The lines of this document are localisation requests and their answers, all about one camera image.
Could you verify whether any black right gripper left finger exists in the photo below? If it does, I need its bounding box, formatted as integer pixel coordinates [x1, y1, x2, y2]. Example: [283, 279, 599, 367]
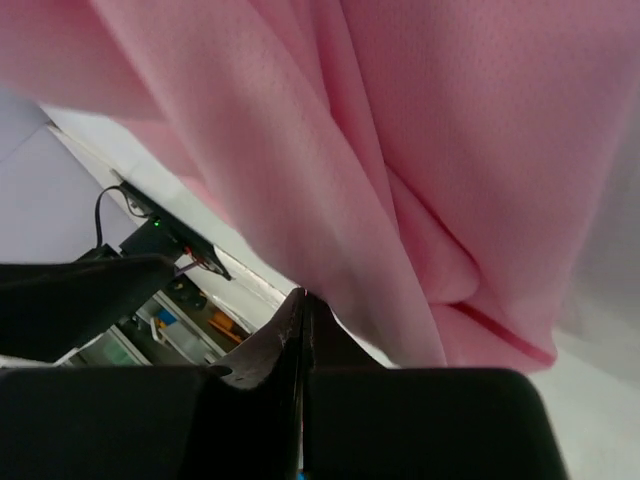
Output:
[1, 289, 305, 479]

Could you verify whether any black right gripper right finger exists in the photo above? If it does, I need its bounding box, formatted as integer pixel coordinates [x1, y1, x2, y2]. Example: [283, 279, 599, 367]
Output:
[303, 294, 568, 479]

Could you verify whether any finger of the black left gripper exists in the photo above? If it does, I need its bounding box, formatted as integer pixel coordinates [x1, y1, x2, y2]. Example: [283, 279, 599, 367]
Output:
[1, 255, 173, 360]

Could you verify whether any pink t shirt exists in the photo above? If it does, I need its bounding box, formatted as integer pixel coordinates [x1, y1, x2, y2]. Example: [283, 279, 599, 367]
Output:
[1, 1, 639, 372]

